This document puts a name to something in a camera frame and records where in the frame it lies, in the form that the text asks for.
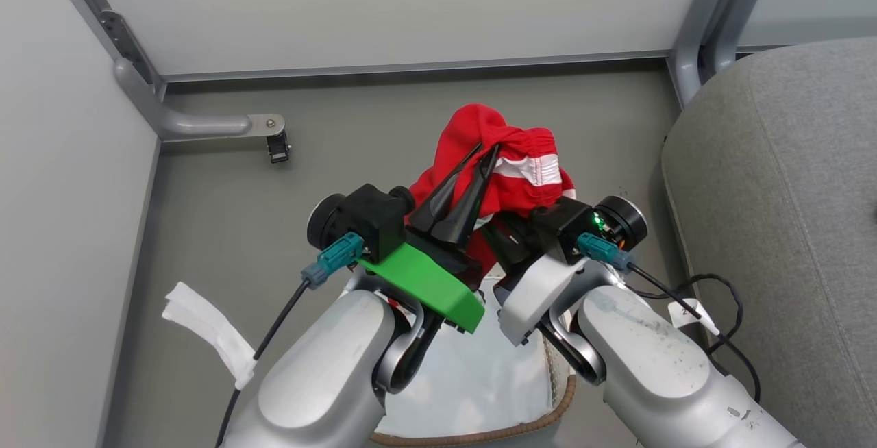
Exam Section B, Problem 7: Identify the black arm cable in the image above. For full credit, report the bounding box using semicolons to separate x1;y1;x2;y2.
214;278;312;448
625;263;763;405

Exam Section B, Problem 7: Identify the black caster wheel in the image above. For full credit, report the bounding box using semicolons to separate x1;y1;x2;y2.
265;131;292;164

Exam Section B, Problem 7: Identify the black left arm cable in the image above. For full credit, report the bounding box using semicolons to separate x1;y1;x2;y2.
214;278;312;448

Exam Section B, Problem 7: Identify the grey partition post with bracket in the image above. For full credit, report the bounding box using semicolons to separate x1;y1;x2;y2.
40;0;166;96

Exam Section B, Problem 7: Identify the grey partition bottom rail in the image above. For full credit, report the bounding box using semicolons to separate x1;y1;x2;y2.
162;49;672;83

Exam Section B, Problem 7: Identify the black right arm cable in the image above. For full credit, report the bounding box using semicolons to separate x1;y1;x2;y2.
625;263;763;405

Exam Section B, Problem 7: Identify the white basket liner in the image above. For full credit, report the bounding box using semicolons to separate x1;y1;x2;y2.
378;277;571;436

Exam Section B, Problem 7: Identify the grey fabric sofa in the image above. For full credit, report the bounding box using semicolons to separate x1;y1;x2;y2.
660;37;877;448

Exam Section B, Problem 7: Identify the grey partition foot with plate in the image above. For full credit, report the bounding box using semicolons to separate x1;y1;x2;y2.
113;58;286;142

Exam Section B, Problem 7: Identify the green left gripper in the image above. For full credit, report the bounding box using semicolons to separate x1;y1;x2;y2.
356;142;502;334

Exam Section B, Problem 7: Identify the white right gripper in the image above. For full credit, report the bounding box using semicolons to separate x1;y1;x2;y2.
483;210;591;347

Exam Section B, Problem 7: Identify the red sports garment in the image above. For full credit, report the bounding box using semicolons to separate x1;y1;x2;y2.
407;103;578;279

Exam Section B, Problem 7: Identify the woven laundry basket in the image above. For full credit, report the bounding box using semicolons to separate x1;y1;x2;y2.
369;277;578;448

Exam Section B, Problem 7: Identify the white tape strip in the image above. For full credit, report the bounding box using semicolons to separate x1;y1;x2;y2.
162;281;259;391

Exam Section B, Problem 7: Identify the small white cable label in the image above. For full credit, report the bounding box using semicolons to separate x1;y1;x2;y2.
667;297;721;336

